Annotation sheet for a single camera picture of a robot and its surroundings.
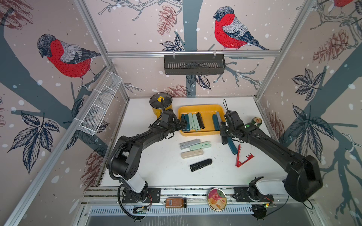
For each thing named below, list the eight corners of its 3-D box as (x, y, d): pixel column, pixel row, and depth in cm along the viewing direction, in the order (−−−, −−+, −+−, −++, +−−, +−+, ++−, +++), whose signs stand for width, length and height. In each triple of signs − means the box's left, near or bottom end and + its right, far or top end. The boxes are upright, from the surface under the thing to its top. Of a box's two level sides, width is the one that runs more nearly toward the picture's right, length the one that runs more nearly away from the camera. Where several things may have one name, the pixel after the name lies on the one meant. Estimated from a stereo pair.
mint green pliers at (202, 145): (190, 151, 92) (190, 149, 90) (189, 146, 94) (189, 144, 92) (211, 146, 94) (211, 145, 92) (209, 142, 96) (209, 140, 94)
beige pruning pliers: (181, 158, 89) (181, 157, 87) (180, 154, 91) (180, 152, 89) (203, 154, 90) (203, 153, 88) (201, 150, 92) (202, 148, 90)
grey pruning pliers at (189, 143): (180, 149, 93) (180, 147, 91) (179, 144, 95) (179, 142, 93) (200, 144, 95) (200, 142, 93) (198, 139, 97) (199, 138, 95)
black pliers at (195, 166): (191, 171, 84) (191, 170, 82) (189, 166, 86) (189, 165, 84) (212, 163, 87) (212, 162, 85) (210, 158, 89) (210, 157, 87)
